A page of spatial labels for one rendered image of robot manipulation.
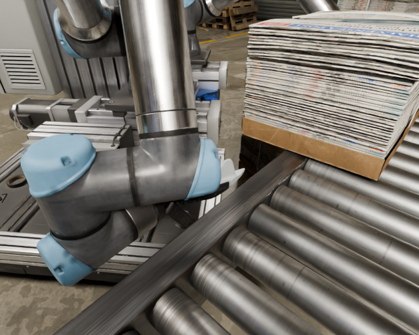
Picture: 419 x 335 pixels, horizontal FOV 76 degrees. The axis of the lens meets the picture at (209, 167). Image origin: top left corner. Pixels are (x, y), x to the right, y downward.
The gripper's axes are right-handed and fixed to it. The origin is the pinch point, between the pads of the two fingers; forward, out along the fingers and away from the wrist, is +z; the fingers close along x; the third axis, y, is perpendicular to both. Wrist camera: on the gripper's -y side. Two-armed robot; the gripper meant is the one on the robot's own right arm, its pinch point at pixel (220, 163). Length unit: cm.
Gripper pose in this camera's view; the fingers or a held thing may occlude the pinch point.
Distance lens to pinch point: 58.0
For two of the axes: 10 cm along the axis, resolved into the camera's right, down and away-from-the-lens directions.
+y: 0.0, -8.2, -5.8
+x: -7.6, -3.7, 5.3
